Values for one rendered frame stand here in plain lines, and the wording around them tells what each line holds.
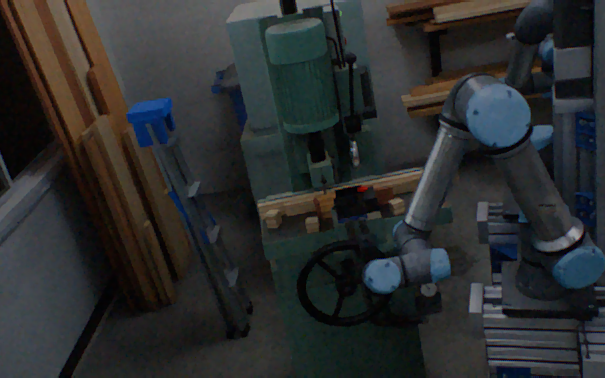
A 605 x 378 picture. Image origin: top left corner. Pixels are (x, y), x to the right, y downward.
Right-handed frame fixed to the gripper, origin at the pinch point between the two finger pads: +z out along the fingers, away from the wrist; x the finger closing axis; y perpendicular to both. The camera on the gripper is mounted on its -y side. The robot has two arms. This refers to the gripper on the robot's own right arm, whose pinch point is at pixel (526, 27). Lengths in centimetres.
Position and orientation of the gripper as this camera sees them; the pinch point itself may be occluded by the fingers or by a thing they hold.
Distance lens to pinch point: 264.9
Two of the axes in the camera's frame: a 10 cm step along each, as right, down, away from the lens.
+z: 0.1, -4.2, 9.1
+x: 9.5, -2.7, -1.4
